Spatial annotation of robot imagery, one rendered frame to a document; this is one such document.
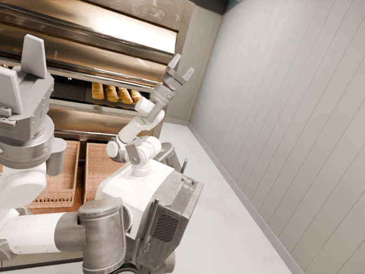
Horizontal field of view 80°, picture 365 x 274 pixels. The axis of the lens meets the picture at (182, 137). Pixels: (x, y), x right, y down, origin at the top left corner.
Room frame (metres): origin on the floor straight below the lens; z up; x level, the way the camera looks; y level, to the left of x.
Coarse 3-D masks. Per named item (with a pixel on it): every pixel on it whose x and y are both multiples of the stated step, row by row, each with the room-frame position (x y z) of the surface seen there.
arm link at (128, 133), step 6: (126, 126) 0.93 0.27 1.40; (132, 126) 0.91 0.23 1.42; (120, 132) 0.93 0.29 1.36; (126, 132) 0.91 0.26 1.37; (132, 132) 0.91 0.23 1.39; (138, 132) 0.92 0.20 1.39; (114, 138) 0.91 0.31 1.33; (120, 138) 0.92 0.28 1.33; (126, 138) 0.91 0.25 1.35; (132, 138) 0.92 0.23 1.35; (120, 144) 0.90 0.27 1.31; (126, 144) 0.93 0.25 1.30
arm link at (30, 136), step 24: (24, 72) 0.32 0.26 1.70; (48, 72) 0.34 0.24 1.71; (24, 96) 0.28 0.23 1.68; (48, 96) 0.32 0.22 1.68; (0, 120) 0.23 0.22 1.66; (24, 120) 0.25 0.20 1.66; (48, 120) 0.34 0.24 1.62; (0, 144) 0.27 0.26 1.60; (24, 144) 0.28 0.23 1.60; (48, 144) 0.32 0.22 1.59
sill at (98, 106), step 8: (64, 104) 1.53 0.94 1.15; (72, 104) 1.55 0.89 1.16; (80, 104) 1.58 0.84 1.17; (88, 104) 1.60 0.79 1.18; (96, 104) 1.65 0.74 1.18; (104, 104) 1.70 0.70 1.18; (112, 112) 1.69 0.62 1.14; (120, 112) 1.72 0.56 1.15; (128, 112) 1.75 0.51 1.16; (136, 112) 1.78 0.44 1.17
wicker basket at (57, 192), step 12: (72, 144) 1.53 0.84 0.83; (72, 156) 1.51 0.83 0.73; (72, 168) 1.49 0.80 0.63; (48, 180) 1.31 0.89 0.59; (60, 180) 1.36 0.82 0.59; (72, 180) 1.39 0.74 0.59; (48, 192) 1.08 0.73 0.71; (60, 192) 1.11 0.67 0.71; (72, 192) 1.15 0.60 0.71; (36, 204) 1.05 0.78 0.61; (48, 204) 1.08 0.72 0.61; (60, 204) 1.11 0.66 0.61; (72, 204) 1.15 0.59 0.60
